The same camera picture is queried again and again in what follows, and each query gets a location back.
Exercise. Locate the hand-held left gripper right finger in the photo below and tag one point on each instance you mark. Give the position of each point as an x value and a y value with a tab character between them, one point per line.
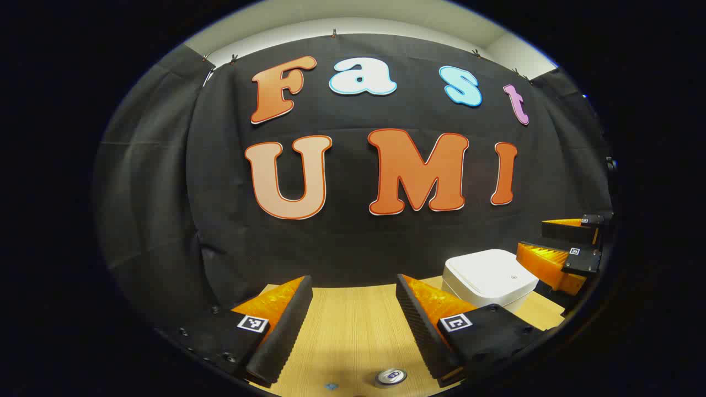
427	336

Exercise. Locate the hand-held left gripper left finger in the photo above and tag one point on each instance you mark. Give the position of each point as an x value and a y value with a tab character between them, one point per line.
284	336

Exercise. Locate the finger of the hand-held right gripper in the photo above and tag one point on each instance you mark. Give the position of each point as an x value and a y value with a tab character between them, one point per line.
546	264
568	230

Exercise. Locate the silver blue pop can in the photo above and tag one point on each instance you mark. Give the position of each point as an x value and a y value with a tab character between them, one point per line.
390	376

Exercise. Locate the white desktop garbage bin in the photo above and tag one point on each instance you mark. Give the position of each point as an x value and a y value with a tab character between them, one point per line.
485	275

